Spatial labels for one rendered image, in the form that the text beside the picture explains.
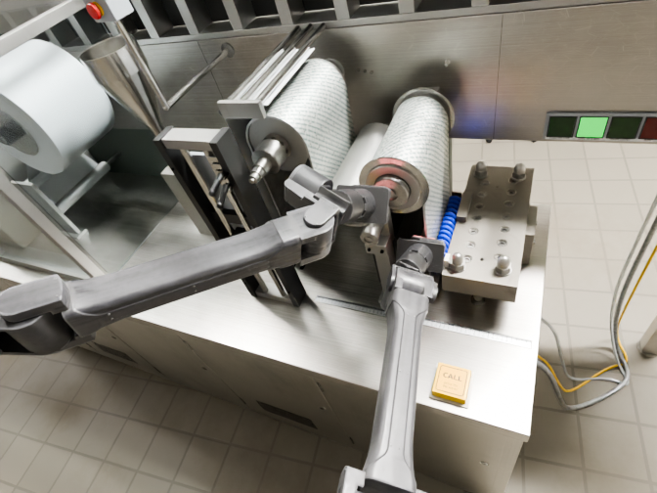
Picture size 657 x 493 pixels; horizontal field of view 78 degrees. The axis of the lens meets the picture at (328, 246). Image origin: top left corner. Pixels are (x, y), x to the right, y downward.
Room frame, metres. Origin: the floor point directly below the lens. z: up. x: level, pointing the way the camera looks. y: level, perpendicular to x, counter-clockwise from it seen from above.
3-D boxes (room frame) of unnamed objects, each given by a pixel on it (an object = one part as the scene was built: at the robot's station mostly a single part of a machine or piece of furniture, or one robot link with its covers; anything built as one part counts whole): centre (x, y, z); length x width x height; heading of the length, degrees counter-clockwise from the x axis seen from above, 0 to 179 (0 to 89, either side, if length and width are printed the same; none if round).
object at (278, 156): (0.76, 0.05, 1.33); 0.06 x 0.06 x 0.06; 54
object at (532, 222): (0.61, -0.49, 0.96); 0.10 x 0.03 x 0.11; 144
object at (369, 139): (0.80, -0.14, 1.17); 0.26 x 0.12 x 0.12; 144
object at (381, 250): (0.62, -0.11, 1.05); 0.06 x 0.05 x 0.31; 144
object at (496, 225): (0.65, -0.41, 1.00); 0.40 x 0.16 x 0.06; 144
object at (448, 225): (0.68, -0.30, 1.03); 0.21 x 0.04 x 0.03; 144
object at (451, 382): (0.35, -0.16, 0.91); 0.07 x 0.07 x 0.02; 54
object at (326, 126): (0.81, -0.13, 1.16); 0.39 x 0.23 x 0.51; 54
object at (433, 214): (0.69, -0.28, 1.10); 0.23 x 0.01 x 0.18; 144
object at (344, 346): (1.22, 0.57, 0.88); 2.52 x 0.66 x 0.04; 54
